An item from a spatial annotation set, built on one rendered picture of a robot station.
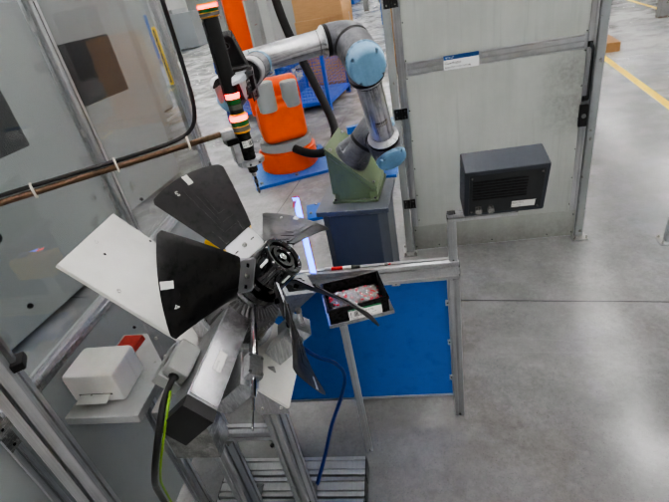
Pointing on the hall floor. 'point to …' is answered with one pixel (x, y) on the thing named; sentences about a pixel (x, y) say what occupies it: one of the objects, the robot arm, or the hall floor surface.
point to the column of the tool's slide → (50, 437)
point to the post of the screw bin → (355, 386)
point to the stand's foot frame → (352, 480)
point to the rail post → (457, 345)
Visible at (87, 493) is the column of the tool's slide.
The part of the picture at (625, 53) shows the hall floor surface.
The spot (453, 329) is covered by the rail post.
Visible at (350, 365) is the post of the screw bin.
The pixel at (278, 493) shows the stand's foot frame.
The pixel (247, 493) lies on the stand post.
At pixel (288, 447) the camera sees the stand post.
